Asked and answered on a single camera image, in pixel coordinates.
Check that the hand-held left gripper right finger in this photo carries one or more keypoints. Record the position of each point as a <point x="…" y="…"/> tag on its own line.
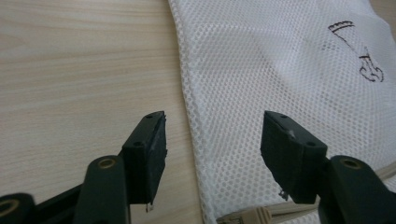
<point x="286" y="161"/>

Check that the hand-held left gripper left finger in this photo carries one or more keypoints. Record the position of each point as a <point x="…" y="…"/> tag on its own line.
<point x="146" y="161"/>

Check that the white mesh laundry bag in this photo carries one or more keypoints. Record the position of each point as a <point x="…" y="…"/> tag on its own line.
<point x="264" y="77"/>

